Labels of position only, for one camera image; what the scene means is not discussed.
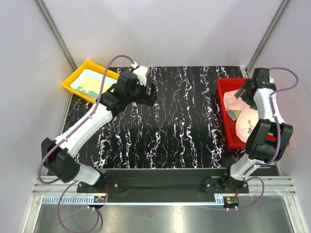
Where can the left aluminium frame post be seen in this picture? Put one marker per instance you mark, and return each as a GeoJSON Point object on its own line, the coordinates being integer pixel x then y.
{"type": "Point", "coordinates": [55, 31]}

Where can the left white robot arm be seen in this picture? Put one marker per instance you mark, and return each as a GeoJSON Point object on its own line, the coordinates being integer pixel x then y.
{"type": "Point", "coordinates": [58, 155]}

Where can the right aluminium frame post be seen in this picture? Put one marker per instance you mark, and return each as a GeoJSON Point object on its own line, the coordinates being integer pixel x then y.
{"type": "Point", "coordinates": [269, 31]}

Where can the slotted white cable duct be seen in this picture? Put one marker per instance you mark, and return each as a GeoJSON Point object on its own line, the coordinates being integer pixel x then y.
{"type": "Point", "coordinates": [74, 200]}

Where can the yellow plastic tray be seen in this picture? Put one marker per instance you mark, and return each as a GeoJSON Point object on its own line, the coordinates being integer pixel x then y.
{"type": "Point", "coordinates": [86, 65]}

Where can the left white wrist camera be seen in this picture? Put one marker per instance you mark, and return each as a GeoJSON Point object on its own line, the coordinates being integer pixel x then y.
{"type": "Point", "coordinates": [142, 73]}

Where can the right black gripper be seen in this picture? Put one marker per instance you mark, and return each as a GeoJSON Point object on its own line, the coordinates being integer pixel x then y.
{"type": "Point", "coordinates": [249, 102]}

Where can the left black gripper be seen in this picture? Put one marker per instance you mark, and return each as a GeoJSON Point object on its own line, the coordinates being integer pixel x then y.
{"type": "Point", "coordinates": [148, 99]}

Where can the pink towel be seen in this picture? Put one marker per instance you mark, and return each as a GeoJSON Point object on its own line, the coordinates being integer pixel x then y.
{"type": "Point", "coordinates": [248, 118]}

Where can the light blue towel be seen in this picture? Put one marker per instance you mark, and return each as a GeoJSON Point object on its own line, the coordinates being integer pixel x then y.
{"type": "Point", "coordinates": [86, 73]}

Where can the pale yellow towel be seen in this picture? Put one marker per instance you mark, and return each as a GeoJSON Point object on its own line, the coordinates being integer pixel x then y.
{"type": "Point", "coordinates": [91, 87]}

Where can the red plastic bin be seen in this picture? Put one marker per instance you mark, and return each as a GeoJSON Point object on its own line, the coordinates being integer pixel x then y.
{"type": "Point", "coordinates": [226, 85]}

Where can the grey towel in bin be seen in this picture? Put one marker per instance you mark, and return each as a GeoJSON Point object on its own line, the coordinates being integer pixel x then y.
{"type": "Point", "coordinates": [233, 114]}

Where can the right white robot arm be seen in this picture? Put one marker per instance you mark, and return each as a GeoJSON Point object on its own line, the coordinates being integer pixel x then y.
{"type": "Point", "coordinates": [270, 134]}

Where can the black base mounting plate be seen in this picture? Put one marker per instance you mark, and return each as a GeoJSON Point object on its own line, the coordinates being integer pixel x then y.
{"type": "Point", "coordinates": [163, 186]}

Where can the aluminium frame post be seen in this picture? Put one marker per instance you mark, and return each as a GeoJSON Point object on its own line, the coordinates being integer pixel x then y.
{"type": "Point", "coordinates": [269, 31]}
{"type": "Point", "coordinates": [55, 31]}

